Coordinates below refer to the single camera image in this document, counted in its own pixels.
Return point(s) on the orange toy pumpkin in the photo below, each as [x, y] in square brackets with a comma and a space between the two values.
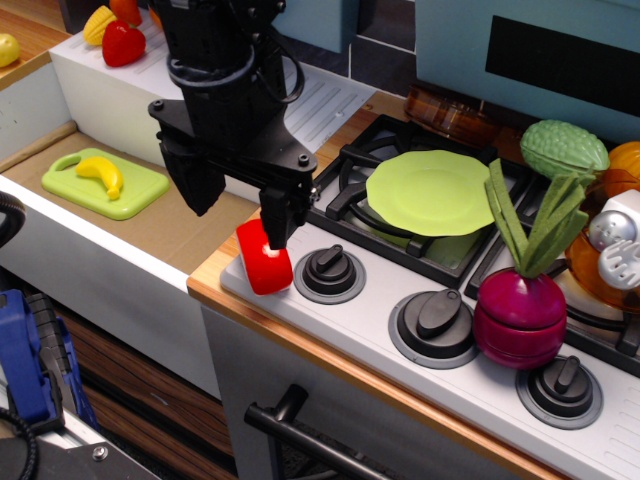
[623, 172]

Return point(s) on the red toy strawberry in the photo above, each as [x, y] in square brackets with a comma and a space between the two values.
[122, 44]

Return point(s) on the white dish drying rack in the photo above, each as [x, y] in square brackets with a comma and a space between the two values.
[111, 104]

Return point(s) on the black stove knob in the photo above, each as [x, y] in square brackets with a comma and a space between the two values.
[563, 394]
[433, 329]
[329, 276]

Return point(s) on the blue clamp device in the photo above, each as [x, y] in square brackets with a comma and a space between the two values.
[40, 365]

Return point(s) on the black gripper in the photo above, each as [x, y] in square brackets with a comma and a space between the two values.
[240, 133]

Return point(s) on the middle black stove knob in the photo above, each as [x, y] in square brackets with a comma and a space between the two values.
[433, 329]

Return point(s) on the orange transparent pot lid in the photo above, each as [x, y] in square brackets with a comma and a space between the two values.
[450, 118]

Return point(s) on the left black stove knob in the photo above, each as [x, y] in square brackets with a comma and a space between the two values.
[329, 276]

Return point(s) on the yellow toy corn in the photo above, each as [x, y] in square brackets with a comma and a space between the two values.
[95, 27]

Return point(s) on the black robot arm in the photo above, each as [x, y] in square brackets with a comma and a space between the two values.
[227, 59]

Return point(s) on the right black stove knob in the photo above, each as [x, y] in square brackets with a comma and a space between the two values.
[563, 394]

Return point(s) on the silver toy salt shaker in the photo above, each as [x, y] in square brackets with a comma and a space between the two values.
[617, 221]

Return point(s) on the black stove grate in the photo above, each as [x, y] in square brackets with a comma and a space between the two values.
[343, 209]

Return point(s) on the green cutting board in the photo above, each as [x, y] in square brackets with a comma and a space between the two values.
[142, 186]

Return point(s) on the yellow toy banana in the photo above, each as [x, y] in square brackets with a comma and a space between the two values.
[99, 167]

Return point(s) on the light green plate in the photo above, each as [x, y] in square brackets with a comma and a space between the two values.
[431, 193]

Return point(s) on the green toy bitter gourd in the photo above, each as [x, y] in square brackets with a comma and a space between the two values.
[554, 147]

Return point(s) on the black oven door handle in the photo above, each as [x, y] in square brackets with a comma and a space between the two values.
[279, 425]

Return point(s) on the orange toy fruit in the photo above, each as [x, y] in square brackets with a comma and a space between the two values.
[127, 11]

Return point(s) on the purple toy beet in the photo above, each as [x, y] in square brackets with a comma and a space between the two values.
[520, 314]

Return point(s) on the silver pasta spoon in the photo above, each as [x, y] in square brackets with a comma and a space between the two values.
[618, 265]

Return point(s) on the red toy sushi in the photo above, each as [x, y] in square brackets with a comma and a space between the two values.
[268, 271]

